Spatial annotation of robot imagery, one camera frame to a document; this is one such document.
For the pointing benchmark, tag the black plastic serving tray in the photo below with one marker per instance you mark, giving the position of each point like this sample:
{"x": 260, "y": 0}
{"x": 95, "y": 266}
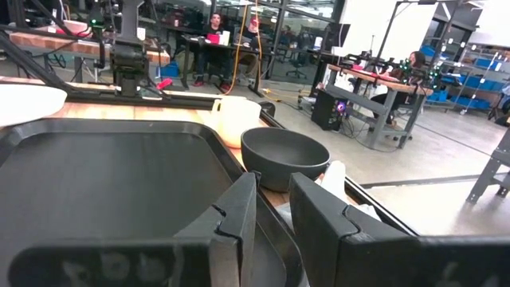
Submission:
{"x": 119, "y": 179}

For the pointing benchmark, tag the grey metal stand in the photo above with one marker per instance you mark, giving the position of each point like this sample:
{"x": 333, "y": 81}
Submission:
{"x": 488, "y": 171}

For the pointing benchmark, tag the black computer tower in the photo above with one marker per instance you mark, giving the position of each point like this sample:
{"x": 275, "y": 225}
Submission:
{"x": 324, "y": 111}

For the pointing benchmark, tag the wooden workbench with grey legs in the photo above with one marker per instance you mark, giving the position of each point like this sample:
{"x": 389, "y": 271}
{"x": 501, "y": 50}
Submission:
{"x": 382, "y": 81}

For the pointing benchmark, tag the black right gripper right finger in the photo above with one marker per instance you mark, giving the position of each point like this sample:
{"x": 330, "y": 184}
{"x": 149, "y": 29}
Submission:
{"x": 326, "y": 247}

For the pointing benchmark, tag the wooden table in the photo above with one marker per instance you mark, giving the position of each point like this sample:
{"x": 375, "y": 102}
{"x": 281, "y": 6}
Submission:
{"x": 79, "y": 45}

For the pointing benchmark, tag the blue box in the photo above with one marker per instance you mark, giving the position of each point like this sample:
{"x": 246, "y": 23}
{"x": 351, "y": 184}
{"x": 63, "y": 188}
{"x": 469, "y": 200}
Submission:
{"x": 170, "y": 70}

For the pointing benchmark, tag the orange mug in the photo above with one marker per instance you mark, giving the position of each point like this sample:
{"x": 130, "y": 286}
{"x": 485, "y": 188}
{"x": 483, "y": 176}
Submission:
{"x": 235, "y": 119}

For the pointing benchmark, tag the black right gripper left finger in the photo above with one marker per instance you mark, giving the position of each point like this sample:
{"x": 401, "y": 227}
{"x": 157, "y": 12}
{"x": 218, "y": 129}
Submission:
{"x": 235, "y": 223}

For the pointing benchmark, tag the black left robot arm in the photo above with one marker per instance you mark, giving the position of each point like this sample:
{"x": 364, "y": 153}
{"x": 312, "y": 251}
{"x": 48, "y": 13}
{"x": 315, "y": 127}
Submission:
{"x": 129, "y": 60}

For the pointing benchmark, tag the person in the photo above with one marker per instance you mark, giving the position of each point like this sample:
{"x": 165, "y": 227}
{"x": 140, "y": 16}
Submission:
{"x": 414, "y": 61}
{"x": 214, "y": 30}
{"x": 253, "y": 30}

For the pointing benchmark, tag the black office desk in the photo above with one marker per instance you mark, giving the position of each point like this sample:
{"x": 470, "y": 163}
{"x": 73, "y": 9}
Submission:
{"x": 239, "y": 47}

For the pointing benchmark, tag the blue storage bin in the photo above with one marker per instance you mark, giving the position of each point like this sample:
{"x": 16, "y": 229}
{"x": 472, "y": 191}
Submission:
{"x": 490, "y": 83}
{"x": 472, "y": 102}

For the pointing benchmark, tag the grey cloth napkin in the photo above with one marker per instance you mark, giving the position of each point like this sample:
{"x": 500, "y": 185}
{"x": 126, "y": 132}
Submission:
{"x": 334, "y": 179}

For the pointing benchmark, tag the black bowl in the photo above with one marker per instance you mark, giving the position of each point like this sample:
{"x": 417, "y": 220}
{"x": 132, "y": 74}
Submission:
{"x": 279, "y": 167}

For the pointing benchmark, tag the black office chair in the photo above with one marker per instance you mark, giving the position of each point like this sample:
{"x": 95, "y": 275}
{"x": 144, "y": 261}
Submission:
{"x": 296, "y": 64}

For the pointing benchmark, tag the white round plate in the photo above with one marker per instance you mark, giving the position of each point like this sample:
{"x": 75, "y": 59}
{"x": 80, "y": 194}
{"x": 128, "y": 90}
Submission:
{"x": 24, "y": 103}

